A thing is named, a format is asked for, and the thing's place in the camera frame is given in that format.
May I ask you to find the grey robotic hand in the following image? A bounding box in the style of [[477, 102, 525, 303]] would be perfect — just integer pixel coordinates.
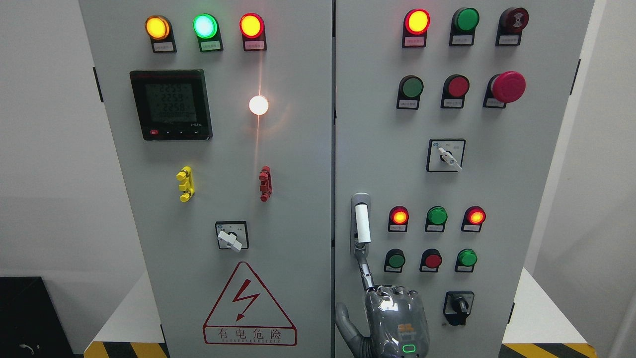
[[335, 250, 430, 358]]

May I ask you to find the silver door swing handle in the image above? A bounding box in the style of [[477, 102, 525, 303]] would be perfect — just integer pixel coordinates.
[[350, 193, 372, 256]]

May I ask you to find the grey right cabinet door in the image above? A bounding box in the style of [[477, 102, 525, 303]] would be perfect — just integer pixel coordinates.
[[335, 0, 594, 358]]

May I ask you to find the grey cabinet door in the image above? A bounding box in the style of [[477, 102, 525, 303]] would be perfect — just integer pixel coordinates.
[[335, 0, 594, 358], [79, 0, 332, 358]]

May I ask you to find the grey left cabinet door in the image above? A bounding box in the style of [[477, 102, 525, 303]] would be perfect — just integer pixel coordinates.
[[79, 0, 332, 358]]

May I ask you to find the green button bottom left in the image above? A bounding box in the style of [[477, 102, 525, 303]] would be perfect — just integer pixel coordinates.
[[384, 248, 406, 273]]

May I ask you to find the red button bottom middle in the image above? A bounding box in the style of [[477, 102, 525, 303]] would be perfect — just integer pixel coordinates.
[[419, 249, 443, 272]]

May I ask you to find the green button bottom right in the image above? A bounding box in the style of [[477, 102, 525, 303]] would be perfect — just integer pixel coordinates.
[[454, 248, 478, 273]]

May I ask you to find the red lit lamp lower left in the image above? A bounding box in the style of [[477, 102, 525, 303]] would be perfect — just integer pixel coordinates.
[[388, 206, 409, 233]]

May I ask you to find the red lit lamp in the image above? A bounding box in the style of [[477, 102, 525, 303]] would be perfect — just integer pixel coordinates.
[[388, 206, 409, 233], [402, 8, 431, 48], [461, 206, 486, 233]]

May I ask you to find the green lamp lower middle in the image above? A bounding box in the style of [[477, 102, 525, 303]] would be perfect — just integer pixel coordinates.
[[425, 206, 448, 233]]

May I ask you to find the red lit lamp lower right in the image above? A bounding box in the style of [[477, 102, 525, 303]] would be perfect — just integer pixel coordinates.
[[461, 206, 486, 233]]

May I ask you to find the white platform with hazard stripes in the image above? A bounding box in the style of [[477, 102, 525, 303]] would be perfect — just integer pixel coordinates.
[[82, 270, 597, 358]]

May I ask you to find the red electric danger warning sticker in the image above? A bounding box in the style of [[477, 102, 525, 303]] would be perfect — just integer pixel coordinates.
[[203, 261, 297, 346]]

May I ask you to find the red terminal connector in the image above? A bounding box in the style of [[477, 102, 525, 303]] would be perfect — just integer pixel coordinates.
[[258, 166, 272, 202]]

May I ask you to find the green push button second row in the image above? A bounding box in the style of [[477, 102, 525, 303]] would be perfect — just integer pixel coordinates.
[[396, 75, 424, 110]]

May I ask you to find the red push button second row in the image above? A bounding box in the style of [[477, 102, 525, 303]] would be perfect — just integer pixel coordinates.
[[440, 74, 470, 109]]

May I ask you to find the white glowing indicator lamp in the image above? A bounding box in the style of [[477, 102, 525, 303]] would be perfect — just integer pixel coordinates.
[[248, 95, 269, 116]]

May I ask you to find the yellow terminal connector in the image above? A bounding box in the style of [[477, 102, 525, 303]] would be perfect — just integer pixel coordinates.
[[175, 166, 195, 202]]

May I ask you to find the red emergency stop mushroom button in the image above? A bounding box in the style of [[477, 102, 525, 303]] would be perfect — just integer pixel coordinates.
[[483, 71, 526, 109]]

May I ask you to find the red lit lamp top right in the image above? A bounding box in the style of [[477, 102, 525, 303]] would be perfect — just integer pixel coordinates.
[[402, 8, 431, 48]]

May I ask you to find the green push button top row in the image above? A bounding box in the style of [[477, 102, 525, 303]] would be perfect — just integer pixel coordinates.
[[448, 7, 480, 47]]

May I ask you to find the black digital power meter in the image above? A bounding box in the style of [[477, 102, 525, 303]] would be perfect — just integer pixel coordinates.
[[129, 69, 213, 141]]

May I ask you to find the dark red buzzer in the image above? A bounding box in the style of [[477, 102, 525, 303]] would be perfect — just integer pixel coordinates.
[[495, 7, 529, 47]]

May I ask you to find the red indicator lamp top left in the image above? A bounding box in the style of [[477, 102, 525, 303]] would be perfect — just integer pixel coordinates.
[[240, 13, 267, 51]]

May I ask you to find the green indicator lamp top left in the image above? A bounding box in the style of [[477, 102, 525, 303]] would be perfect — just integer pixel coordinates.
[[192, 13, 223, 52]]

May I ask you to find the black box lower left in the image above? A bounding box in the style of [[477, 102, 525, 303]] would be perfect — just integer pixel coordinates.
[[0, 277, 74, 358]]

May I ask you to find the yellow indicator lamp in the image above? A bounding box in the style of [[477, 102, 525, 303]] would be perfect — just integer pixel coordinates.
[[145, 14, 177, 54]]

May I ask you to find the black rotary knob switch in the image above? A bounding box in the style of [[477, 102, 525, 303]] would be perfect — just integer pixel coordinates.
[[443, 291, 475, 326]]

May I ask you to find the upper right white selector switch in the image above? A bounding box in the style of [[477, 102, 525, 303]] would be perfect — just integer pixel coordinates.
[[426, 139, 466, 173]]

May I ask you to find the left white rotary selector switch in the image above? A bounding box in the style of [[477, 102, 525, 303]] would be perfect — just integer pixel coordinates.
[[214, 220, 250, 252]]

